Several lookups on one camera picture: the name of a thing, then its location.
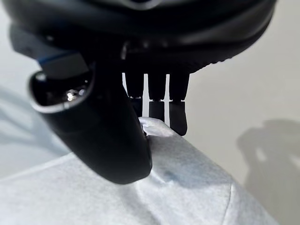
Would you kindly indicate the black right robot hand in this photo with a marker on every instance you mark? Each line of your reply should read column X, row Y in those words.
column 145, row 35

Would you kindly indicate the white cloth garment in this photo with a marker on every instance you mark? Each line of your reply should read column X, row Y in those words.
column 145, row 187

